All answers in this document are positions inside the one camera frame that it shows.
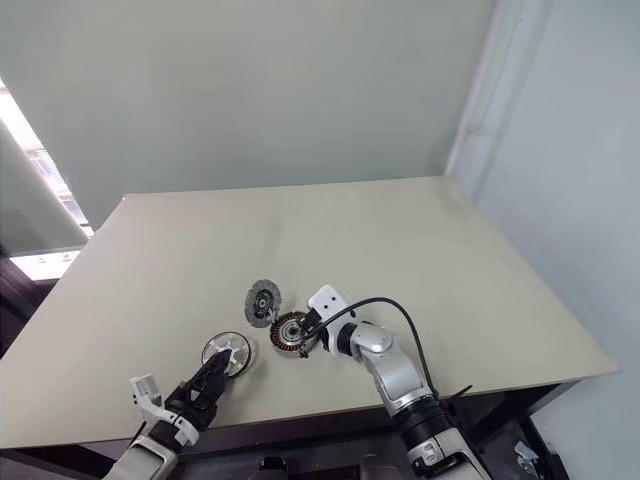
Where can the grey rounded block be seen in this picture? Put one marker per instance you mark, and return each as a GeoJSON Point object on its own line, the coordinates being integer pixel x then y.
{"type": "Point", "coordinates": [377, 467]}

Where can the dark cabinet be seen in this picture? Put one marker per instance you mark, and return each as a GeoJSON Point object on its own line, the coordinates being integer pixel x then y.
{"type": "Point", "coordinates": [20, 305]}

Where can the white window sill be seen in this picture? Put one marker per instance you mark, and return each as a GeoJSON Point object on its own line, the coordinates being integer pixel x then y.
{"type": "Point", "coordinates": [45, 264]}

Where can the white corner wall post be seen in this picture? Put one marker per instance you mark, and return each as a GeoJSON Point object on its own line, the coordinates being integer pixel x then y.
{"type": "Point", "coordinates": [480, 100]}

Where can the white metal bracket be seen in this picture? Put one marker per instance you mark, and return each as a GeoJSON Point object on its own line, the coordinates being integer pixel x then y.
{"type": "Point", "coordinates": [526, 456]}

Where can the grey roller blind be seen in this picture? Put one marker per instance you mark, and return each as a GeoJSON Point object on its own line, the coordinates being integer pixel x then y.
{"type": "Point", "coordinates": [35, 200]}

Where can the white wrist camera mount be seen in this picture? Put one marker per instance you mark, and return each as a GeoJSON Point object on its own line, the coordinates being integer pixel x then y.
{"type": "Point", "coordinates": [150, 400]}
{"type": "Point", "coordinates": [327, 302]}

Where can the silver motor housing copper windings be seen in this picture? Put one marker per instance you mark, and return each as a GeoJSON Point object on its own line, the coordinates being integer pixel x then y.
{"type": "Point", "coordinates": [285, 335]}

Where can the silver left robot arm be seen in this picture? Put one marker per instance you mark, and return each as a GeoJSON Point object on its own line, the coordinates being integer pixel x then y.
{"type": "Point", "coordinates": [145, 457]}

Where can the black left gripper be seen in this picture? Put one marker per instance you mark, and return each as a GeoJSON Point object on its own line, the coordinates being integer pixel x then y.
{"type": "Point", "coordinates": [192, 405]}

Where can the black table frame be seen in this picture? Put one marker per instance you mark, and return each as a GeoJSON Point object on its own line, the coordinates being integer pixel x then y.
{"type": "Point", "coordinates": [320, 434]}

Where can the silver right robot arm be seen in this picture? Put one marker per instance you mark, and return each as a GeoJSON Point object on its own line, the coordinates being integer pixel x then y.
{"type": "Point", "coordinates": [395, 370]}

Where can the silver spoked rotor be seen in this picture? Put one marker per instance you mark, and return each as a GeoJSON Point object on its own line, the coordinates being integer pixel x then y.
{"type": "Point", "coordinates": [240, 347]}

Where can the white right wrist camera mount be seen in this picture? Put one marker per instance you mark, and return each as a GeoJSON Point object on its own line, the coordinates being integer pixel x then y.
{"type": "Point", "coordinates": [327, 302]}

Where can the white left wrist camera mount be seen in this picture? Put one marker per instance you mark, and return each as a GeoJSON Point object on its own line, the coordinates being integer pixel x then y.
{"type": "Point", "coordinates": [150, 400]}

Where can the silver round motor lid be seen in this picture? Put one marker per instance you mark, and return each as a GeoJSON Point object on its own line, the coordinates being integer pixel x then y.
{"type": "Point", "coordinates": [261, 302]}

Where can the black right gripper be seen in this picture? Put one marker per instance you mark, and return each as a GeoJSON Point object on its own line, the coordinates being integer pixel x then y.
{"type": "Point", "coordinates": [316, 325]}

